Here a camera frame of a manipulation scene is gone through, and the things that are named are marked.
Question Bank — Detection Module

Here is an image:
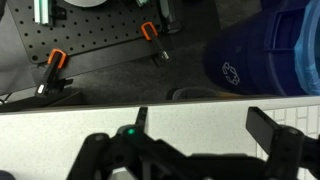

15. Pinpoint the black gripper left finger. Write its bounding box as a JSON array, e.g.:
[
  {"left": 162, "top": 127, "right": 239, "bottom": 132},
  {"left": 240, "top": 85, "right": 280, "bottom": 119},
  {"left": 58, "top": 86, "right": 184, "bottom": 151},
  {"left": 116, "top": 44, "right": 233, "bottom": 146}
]
[{"left": 135, "top": 107, "right": 148, "bottom": 130}]

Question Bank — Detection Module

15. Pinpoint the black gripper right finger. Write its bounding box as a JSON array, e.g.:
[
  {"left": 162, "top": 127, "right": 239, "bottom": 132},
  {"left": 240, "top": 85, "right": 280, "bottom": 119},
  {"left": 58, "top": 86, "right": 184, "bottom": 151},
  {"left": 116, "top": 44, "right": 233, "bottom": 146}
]
[{"left": 246, "top": 107, "right": 283, "bottom": 155}]

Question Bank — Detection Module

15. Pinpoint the white brick pattern mat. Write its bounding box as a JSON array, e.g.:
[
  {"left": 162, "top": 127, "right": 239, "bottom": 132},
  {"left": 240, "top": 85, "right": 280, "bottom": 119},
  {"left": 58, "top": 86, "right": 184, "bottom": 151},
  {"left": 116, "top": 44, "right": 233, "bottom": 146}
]
[{"left": 254, "top": 104, "right": 320, "bottom": 180}]

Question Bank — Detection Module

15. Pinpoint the blue recycling bin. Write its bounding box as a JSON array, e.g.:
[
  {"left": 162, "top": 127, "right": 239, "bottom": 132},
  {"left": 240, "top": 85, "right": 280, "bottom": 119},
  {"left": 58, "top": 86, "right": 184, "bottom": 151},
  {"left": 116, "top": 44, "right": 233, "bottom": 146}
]
[{"left": 203, "top": 0, "right": 319, "bottom": 96}]

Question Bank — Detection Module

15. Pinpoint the orange black clamp right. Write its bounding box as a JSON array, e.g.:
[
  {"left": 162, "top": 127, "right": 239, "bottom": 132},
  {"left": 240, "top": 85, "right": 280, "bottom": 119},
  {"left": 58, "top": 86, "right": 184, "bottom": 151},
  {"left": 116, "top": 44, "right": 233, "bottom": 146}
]
[{"left": 140, "top": 21, "right": 170, "bottom": 61}]

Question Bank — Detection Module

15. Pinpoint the orange black clamp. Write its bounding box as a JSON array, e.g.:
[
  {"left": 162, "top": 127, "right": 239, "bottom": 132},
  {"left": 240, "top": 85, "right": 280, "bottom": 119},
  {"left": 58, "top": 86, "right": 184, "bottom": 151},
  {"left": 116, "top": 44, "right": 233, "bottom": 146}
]
[
  {"left": 35, "top": 49, "right": 67, "bottom": 97},
  {"left": 140, "top": 21, "right": 170, "bottom": 61}
]

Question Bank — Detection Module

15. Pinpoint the blue bin liner bag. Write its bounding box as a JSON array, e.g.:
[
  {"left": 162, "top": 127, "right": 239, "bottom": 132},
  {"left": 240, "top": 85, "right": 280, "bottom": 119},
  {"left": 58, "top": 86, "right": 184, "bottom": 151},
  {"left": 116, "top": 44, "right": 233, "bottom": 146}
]
[{"left": 294, "top": 0, "right": 320, "bottom": 95}]

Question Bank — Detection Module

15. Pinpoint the orange black clamp left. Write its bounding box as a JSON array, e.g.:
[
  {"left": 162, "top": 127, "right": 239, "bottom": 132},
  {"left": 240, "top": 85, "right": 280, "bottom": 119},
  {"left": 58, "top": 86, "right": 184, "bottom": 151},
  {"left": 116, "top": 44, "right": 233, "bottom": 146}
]
[{"left": 35, "top": 49, "right": 67, "bottom": 97}]

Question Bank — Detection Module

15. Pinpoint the black perforated breadboard plate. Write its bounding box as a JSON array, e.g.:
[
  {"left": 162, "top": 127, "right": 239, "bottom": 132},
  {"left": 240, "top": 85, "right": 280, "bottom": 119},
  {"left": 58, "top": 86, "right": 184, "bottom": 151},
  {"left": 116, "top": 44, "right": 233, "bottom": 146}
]
[{"left": 7, "top": 0, "right": 162, "bottom": 64}]

